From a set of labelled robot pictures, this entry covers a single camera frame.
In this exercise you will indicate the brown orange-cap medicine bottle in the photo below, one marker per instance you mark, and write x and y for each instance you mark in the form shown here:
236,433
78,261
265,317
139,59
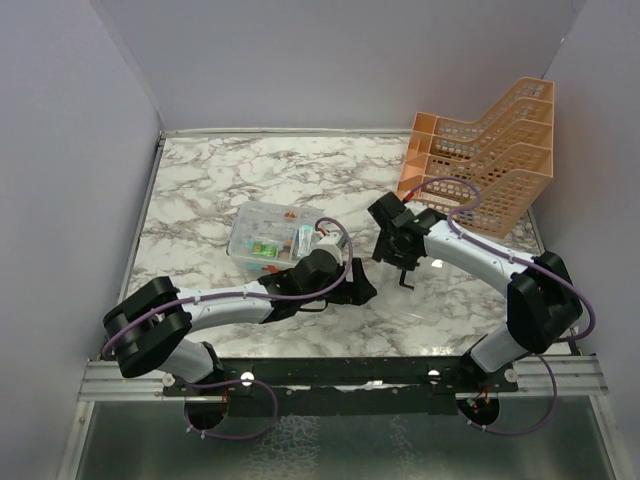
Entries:
287,252

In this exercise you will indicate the clear plastic box lid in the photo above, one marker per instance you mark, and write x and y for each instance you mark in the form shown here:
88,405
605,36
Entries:
425,304

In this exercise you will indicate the orange plastic file organizer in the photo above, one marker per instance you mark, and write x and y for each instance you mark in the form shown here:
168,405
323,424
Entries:
506,154

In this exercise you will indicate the small clear teal packet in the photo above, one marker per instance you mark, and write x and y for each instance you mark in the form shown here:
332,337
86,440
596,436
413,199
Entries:
304,241

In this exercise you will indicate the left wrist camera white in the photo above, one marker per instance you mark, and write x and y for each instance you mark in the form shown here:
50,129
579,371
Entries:
334,243

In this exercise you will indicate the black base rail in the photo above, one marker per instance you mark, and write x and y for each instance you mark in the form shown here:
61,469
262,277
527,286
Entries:
337,386

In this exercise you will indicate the black lid handle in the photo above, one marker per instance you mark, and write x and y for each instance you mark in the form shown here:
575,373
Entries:
403,281

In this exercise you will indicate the green small packet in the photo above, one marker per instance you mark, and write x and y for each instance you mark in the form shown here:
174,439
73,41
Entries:
262,249

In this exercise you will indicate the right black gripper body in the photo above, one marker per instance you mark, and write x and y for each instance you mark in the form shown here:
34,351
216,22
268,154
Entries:
387,249

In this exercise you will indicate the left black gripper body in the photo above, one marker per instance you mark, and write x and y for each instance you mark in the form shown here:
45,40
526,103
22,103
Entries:
337,296

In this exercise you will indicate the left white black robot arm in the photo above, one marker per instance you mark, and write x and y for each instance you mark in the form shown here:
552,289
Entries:
147,331

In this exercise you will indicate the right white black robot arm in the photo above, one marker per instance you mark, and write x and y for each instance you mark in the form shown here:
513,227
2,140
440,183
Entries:
542,303

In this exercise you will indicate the clear plastic medicine box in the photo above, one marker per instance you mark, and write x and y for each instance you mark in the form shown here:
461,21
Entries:
275,235

